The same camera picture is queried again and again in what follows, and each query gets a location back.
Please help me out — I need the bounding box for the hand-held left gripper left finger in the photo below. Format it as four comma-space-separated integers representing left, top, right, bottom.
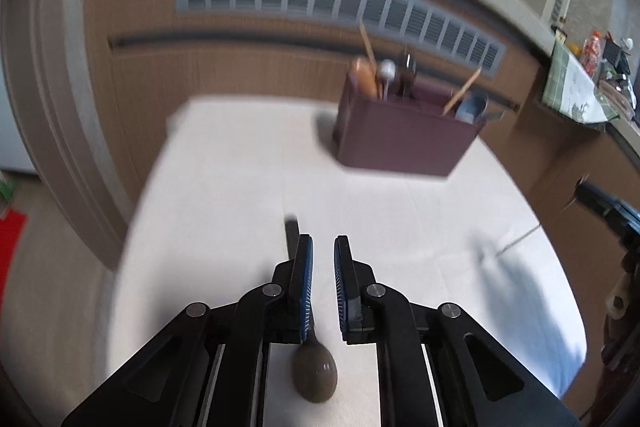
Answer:
61, 234, 315, 427

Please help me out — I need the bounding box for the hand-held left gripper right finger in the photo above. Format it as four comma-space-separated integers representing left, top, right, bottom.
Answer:
334, 235, 583, 427

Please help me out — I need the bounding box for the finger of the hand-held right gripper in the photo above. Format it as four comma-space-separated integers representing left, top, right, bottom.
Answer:
575, 179, 640, 248

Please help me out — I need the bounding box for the black-handled dark spoon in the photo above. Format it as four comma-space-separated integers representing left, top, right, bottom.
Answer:
283, 216, 339, 404

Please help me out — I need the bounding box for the maroon utensil holder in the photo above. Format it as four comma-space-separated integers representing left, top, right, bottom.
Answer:
332, 72, 489, 178

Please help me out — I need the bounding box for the metal spoon with white ball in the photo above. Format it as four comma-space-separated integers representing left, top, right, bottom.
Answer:
379, 60, 397, 100

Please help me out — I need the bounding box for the thin grey stick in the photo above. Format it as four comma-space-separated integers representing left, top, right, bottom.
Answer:
494, 226, 542, 255

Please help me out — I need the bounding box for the dark wooden chair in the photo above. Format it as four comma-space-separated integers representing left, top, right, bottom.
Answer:
592, 249, 640, 418

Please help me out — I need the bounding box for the green cloth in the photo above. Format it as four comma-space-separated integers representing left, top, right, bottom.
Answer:
542, 39, 617, 124

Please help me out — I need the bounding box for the orange bottle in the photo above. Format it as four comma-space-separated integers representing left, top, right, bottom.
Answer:
582, 31, 604, 74

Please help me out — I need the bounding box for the orange-brown spatula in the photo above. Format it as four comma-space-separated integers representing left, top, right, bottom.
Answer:
351, 57, 381, 98

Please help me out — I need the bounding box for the grey vent grille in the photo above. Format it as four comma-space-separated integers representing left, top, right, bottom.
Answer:
175, 0, 507, 80

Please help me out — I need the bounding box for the red mat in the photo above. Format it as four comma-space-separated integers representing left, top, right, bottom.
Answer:
0, 212, 29, 279

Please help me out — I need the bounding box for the dark-handled utensil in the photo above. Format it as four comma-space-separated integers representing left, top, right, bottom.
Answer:
399, 49, 419, 98

